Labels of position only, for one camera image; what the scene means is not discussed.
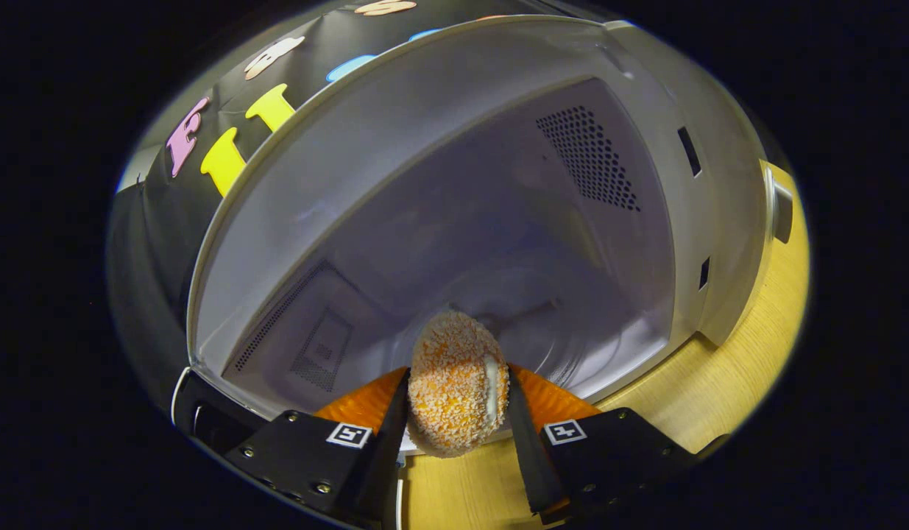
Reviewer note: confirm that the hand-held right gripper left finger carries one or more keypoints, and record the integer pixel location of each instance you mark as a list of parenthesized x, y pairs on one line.
[(380, 456)]

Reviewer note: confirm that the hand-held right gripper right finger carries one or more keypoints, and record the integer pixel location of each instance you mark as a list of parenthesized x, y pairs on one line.
[(531, 456)]

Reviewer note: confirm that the orange crumbed bread roll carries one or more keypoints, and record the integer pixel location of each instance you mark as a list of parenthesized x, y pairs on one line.
[(454, 383)]

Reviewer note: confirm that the white microwave oven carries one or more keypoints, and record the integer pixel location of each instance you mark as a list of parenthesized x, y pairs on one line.
[(461, 221)]

